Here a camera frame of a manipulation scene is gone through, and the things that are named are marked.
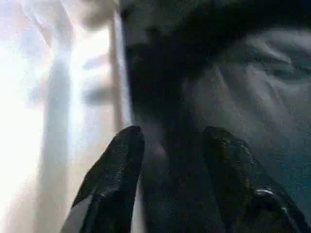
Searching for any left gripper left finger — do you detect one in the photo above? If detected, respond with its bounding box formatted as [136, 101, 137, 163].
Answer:
[60, 125, 146, 233]

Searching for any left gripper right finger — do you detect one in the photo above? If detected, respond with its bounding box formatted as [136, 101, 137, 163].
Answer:
[202, 125, 310, 233]

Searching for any white plastic table top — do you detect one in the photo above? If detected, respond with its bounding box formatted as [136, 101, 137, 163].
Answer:
[0, 0, 147, 233]

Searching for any black table mat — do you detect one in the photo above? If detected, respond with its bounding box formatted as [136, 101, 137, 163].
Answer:
[120, 0, 311, 233]

